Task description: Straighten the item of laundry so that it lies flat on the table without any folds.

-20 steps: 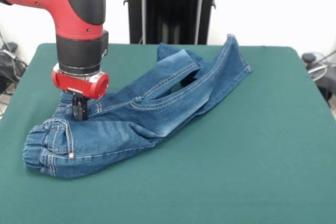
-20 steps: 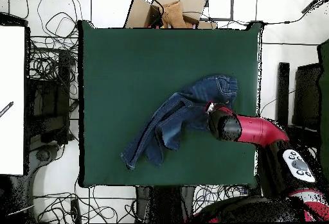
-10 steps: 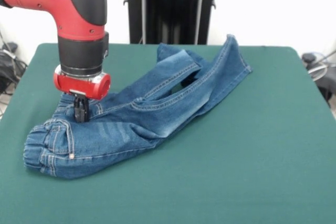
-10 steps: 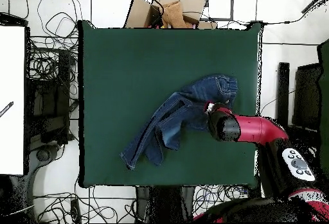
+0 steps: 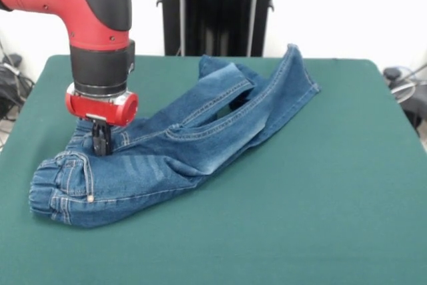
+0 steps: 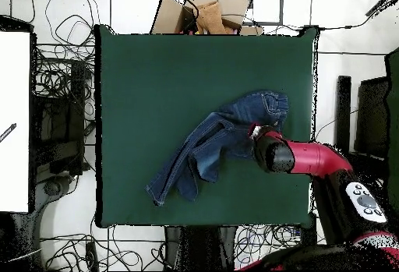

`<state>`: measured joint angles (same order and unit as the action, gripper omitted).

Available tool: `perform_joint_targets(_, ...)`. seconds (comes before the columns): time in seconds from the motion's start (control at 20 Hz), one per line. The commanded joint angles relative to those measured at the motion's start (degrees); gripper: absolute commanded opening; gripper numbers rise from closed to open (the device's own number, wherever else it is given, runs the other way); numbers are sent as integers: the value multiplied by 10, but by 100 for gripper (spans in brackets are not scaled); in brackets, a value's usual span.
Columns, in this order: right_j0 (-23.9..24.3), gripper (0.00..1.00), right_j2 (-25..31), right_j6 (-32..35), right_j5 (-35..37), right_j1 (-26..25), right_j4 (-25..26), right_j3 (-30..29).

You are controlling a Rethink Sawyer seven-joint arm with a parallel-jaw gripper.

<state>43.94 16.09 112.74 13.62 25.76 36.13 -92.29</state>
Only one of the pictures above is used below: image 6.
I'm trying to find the blue denim jeans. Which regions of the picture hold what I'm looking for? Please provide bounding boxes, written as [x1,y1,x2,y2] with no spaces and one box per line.
[144,89,289,207]

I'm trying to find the black flat panel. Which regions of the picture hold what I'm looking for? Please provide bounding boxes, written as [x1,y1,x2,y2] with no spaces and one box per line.
[355,76,390,158]

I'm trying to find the tan cloth in box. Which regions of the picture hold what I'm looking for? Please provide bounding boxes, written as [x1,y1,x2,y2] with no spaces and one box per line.
[195,1,227,35]

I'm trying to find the dark green table cloth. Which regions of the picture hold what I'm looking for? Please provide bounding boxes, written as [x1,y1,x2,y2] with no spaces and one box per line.
[94,23,320,229]

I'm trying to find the dark green cloth sheet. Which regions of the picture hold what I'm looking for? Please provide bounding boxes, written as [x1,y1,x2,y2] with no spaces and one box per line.
[385,47,399,214]

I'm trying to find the brown cardboard box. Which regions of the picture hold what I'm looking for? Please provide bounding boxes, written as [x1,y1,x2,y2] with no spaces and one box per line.
[150,0,265,36]

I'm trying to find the black equipment rack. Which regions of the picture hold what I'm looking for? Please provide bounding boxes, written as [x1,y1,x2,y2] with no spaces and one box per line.
[30,59,87,176]

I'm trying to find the black power strip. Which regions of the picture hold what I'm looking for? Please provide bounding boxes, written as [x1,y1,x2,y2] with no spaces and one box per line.
[85,241,100,271]

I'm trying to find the white board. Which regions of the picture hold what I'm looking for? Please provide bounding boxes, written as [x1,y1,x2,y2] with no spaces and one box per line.
[0,30,31,214]

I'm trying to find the black strip with white print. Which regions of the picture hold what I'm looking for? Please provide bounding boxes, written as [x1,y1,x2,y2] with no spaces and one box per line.
[0,122,17,143]

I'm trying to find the black upright post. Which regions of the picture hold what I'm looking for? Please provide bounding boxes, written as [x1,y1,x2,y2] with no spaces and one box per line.
[335,75,352,154]

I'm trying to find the black cable tangle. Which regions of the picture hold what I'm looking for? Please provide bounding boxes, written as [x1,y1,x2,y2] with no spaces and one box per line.
[233,223,325,270]
[40,232,166,271]
[30,0,97,98]

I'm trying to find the dark metal frame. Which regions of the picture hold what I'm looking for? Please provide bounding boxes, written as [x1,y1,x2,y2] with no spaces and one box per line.
[238,0,284,26]

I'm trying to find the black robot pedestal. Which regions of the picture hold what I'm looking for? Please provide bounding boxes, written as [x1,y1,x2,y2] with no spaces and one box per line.
[163,225,238,271]

